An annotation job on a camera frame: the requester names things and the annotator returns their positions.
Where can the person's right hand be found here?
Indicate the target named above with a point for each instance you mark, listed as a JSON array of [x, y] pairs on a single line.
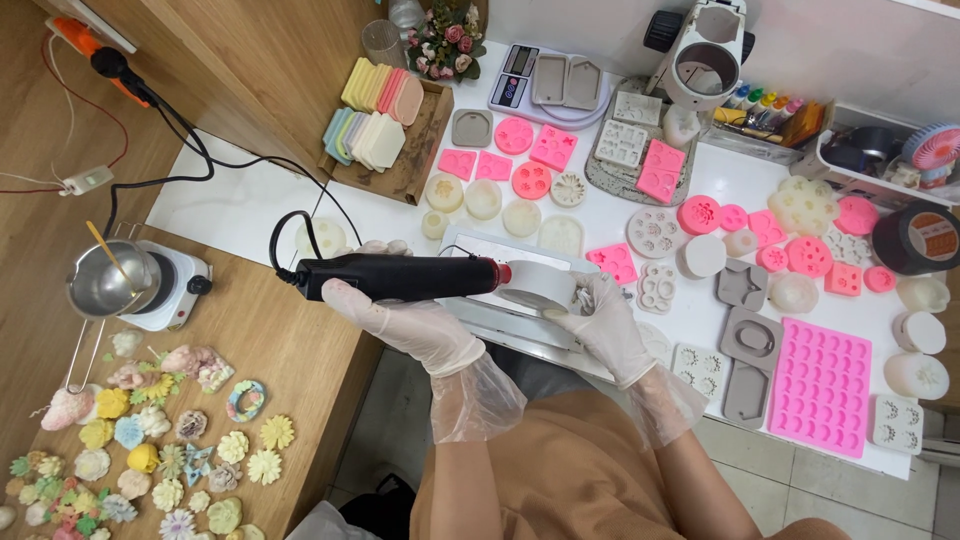
[[611, 330]]

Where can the person's left hand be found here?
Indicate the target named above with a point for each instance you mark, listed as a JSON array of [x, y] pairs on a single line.
[[420, 330]]

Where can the black heat gun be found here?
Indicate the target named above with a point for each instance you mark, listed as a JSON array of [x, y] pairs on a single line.
[[420, 274]]

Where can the white round silicone mold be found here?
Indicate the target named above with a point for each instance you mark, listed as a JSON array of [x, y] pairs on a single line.
[[536, 283]]

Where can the group of white silicone molds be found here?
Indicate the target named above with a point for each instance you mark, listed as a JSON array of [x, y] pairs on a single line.
[[445, 193]]

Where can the person's tan clothing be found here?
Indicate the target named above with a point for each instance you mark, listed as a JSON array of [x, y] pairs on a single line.
[[570, 465]]

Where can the grey speckled tray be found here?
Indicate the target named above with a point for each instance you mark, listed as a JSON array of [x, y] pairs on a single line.
[[600, 176]]

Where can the wooden tray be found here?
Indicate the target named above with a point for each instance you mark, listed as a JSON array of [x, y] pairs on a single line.
[[420, 150]]

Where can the black bag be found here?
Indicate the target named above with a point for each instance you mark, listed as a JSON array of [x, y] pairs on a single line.
[[382, 510]]

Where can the stack of pastel wax tablets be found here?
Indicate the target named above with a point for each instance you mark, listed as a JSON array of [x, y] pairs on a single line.
[[375, 127]]

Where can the group of grey silicone molds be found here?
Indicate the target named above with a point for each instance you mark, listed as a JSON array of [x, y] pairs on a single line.
[[472, 127]]

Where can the group of pink silicone molds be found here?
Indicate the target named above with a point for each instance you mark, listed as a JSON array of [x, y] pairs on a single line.
[[514, 135]]

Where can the large pink grid mold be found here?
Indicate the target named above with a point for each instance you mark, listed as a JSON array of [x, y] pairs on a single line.
[[821, 386]]

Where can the clear plastic organiser tray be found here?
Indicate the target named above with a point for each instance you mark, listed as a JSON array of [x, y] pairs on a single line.
[[750, 146]]

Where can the white electric hot plate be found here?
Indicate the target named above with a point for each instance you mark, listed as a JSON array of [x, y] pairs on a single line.
[[180, 289]]

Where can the white digital scale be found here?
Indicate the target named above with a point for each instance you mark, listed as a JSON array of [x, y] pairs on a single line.
[[514, 75]]

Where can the row of dye bottles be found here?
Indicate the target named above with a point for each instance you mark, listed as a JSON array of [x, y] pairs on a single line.
[[765, 101]]

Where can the orange packets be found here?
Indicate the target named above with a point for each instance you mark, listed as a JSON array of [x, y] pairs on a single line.
[[802, 124]]

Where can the white storage bin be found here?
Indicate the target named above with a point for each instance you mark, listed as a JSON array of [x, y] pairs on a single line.
[[855, 180]]

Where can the ribbed drinking glass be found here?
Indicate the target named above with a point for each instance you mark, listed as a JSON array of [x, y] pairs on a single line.
[[384, 45]]

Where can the pink flower bouquet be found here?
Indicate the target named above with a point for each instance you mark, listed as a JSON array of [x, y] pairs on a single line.
[[446, 41]]

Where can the heap of coloured wax flowers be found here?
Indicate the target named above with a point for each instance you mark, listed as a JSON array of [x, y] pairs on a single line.
[[150, 450]]

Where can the black cup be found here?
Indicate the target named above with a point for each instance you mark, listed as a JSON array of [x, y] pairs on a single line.
[[862, 146]]

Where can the steel melting pitcher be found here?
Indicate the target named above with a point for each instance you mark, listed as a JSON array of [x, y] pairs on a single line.
[[105, 281]]

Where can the clear glass bottle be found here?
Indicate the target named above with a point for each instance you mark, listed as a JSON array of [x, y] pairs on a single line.
[[405, 11]]

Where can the wooden stirring stick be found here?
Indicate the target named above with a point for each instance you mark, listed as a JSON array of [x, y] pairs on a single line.
[[109, 251]]

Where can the black tape roll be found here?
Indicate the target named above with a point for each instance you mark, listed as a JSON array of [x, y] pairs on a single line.
[[919, 236]]

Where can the pink blue handheld fan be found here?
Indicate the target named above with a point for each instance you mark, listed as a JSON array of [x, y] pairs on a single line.
[[934, 146]]

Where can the orange plug adapter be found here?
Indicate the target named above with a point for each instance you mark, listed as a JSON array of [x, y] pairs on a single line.
[[75, 36]]

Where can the white inline switch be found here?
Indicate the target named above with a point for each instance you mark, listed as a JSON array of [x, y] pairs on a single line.
[[88, 180]]

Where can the white wall power strip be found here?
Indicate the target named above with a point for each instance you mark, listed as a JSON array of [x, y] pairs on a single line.
[[97, 19]]

